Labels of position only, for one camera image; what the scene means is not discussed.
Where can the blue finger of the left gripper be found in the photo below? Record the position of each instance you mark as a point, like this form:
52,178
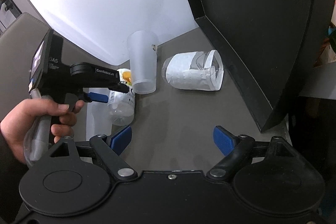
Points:
94,97

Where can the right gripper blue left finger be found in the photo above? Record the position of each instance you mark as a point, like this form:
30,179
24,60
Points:
121,139

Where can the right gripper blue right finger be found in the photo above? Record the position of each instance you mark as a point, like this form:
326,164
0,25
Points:
224,140

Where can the clear cup with orange label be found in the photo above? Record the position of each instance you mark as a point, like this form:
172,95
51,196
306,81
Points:
121,105

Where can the tall frosted plastic cup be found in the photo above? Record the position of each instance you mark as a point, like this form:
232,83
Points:
98,120

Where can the short frosted plastic cup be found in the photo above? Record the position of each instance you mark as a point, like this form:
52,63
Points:
142,48

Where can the white wrapped glass cup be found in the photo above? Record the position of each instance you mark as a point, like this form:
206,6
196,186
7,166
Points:
198,70

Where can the black tray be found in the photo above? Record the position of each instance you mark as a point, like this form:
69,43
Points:
268,47

